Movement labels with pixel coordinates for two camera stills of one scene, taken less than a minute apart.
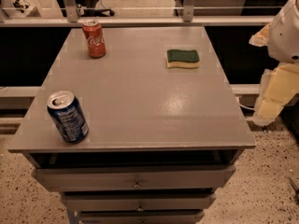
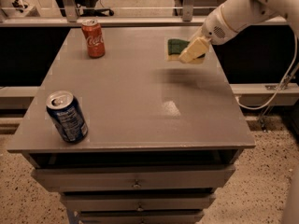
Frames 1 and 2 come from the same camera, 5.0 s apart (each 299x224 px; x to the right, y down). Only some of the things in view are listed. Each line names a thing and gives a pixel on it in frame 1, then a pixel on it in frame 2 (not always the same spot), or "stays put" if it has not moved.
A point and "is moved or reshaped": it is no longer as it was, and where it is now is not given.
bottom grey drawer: x=140 y=217 stays put
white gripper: x=286 y=36 → x=214 y=29
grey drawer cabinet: x=165 y=129 stays put
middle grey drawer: x=137 y=202 stays put
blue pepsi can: x=68 y=116 stays put
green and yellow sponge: x=176 y=58 is moved or reshaped
